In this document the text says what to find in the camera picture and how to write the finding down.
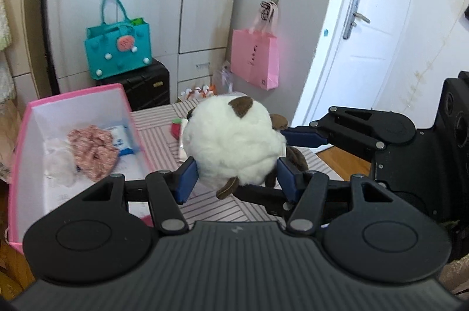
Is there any black suitcase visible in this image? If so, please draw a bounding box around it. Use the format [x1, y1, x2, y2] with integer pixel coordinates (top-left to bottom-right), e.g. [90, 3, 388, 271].
[96, 58, 171, 111]

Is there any white green fluffy cardigan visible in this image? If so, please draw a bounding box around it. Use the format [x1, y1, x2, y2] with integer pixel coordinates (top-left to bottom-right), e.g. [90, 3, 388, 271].
[0, 0, 18, 104]

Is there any black looped cord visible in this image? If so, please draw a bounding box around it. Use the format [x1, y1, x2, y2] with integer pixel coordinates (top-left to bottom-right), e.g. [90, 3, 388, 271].
[258, 0, 283, 20]

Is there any grey white wardrobe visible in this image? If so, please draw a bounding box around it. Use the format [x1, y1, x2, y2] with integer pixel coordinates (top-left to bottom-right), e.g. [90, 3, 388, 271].
[42, 0, 246, 102]

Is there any pink shopping bag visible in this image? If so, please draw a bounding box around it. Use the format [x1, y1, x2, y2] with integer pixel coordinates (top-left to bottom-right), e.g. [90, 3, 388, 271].
[230, 3, 280, 91]

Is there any white door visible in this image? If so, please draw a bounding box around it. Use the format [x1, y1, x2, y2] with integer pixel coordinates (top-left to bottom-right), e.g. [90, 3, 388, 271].
[293, 0, 420, 130]

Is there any blue white wipes packet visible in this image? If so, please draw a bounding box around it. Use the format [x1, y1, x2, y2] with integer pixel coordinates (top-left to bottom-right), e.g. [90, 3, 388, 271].
[104, 124, 136, 158]

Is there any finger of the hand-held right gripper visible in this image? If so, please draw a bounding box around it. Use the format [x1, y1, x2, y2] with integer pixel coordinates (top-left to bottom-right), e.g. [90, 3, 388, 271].
[282, 106, 390, 151]
[234, 185, 294, 220]

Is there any teal felt tote bag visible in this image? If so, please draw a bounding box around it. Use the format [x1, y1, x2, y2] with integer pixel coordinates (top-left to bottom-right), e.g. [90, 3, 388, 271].
[84, 0, 152, 80]

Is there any red strawberry plush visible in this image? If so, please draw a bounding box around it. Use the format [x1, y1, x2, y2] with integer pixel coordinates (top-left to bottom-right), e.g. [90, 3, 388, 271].
[171, 117, 189, 140]

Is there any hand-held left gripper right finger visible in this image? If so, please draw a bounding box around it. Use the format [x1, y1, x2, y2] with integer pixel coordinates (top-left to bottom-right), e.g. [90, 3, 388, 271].
[276, 157, 393, 234]

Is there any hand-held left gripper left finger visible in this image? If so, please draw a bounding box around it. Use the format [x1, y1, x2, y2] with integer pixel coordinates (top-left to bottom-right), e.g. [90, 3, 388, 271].
[82, 156, 200, 235]

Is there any silver door handle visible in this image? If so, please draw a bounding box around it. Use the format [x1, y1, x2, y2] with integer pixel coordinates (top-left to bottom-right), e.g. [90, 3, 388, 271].
[342, 0, 371, 40]

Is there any floral fabric scrunchie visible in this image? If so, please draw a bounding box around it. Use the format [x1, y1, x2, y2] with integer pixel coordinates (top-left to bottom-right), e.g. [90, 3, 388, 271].
[68, 125, 120, 182]

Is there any pink cardboard box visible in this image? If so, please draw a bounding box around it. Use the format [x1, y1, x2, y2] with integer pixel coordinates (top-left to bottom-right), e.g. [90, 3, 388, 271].
[6, 84, 154, 255]

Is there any white brown cat plush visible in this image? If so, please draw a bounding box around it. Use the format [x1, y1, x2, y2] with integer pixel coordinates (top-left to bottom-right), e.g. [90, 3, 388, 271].
[181, 95, 308, 200]

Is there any clear plastic bag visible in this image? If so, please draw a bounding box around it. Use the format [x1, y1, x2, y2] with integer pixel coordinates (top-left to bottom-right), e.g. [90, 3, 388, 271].
[219, 59, 235, 93]

